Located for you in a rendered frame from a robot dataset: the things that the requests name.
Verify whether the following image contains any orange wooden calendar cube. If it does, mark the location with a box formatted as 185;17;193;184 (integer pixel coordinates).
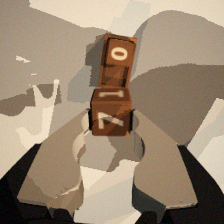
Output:
90;88;132;136
105;38;134;67

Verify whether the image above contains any orange wooden tray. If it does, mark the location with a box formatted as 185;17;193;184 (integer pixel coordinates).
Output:
98;33;137;88

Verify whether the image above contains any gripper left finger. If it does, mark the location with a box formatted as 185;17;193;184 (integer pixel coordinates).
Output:
0;108;92;224

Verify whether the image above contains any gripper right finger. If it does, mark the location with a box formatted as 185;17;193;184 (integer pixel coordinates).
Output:
130;109;224;224

